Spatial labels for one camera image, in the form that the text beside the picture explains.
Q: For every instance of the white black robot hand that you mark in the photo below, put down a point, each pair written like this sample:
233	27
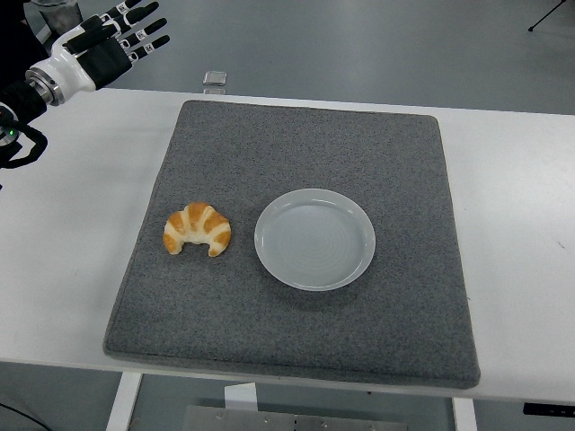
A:
67	74

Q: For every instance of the golden croissant bread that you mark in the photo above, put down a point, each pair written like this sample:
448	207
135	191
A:
197	220

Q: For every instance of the pale grey round plate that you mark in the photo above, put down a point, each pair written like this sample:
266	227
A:
314	242

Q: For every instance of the grey metal plate with screws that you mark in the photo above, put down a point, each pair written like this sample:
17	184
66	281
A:
269	422

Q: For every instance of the clear plastic waste bin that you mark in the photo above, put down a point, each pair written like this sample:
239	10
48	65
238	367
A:
58	13

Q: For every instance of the person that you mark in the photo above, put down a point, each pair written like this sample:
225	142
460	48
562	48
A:
13	27

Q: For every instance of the small metal floor box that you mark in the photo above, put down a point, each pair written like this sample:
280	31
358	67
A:
215	78

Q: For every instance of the grey felt table mat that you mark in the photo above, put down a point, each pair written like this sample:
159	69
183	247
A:
314	134

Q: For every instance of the white table leg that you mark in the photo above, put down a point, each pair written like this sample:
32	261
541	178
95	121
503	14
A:
123	404
465	417

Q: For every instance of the white table centre column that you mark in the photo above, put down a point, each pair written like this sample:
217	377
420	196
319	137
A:
240	397

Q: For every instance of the black tripod leg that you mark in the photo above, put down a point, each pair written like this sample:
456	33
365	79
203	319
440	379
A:
532	28

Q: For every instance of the black table control panel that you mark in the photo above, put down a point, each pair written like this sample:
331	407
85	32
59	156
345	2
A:
548	409

